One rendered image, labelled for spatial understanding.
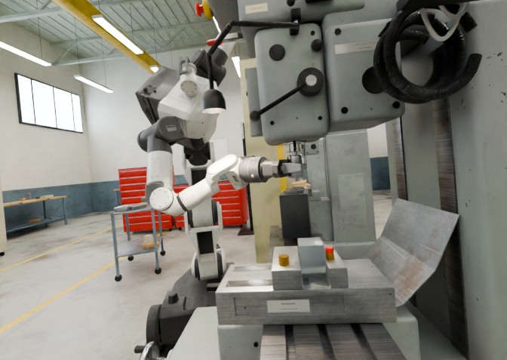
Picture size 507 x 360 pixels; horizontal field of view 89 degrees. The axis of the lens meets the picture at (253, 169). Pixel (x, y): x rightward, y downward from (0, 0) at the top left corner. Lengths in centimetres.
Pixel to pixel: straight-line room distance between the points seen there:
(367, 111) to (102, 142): 1160
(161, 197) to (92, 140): 1142
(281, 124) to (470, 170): 45
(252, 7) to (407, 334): 92
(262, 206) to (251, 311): 202
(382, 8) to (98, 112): 1182
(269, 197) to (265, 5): 198
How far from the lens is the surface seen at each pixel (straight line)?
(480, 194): 74
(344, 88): 75
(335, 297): 58
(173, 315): 145
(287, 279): 56
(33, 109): 1077
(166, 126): 103
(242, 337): 79
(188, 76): 106
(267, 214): 258
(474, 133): 74
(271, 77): 75
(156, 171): 97
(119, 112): 1178
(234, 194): 538
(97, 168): 1213
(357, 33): 80
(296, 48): 78
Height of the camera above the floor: 124
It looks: 1 degrees down
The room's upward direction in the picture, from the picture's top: 5 degrees counter-clockwise
